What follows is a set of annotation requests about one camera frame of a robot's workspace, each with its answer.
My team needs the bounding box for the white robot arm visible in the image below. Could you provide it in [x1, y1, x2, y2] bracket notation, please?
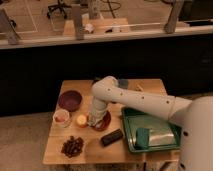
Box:
[88, 76, 213, 171]

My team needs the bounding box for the blue cup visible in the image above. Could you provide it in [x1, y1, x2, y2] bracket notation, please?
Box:
[118, 79, 129, 89]

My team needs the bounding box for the dark brown rectangular block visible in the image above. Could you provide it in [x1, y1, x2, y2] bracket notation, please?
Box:
[101, 129, 123, 146]

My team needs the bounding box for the clear plastic bag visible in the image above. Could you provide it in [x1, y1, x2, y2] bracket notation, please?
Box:
[129, 115, 176, 147]

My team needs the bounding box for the red bowl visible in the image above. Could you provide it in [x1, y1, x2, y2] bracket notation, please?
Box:
[88, 111, 111, 131]

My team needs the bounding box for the green sponge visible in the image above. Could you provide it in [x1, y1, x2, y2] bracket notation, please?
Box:
[135, 127, 149, 149]

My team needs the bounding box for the black office chair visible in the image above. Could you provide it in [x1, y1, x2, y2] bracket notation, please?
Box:
[46, 0, 70, 18]

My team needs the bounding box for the green plastic tray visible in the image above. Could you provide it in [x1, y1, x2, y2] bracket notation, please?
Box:
[121, 107, 181, 153]

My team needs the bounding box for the bunch of dark grapes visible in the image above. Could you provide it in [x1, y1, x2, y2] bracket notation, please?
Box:
[61, 136, 84, 158]

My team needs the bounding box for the purple bowl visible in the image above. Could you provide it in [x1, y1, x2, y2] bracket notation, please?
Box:
[58, 90, 82, 112]

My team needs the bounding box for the white cup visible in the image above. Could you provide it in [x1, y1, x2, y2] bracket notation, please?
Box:
[53, 109, 70, 128]

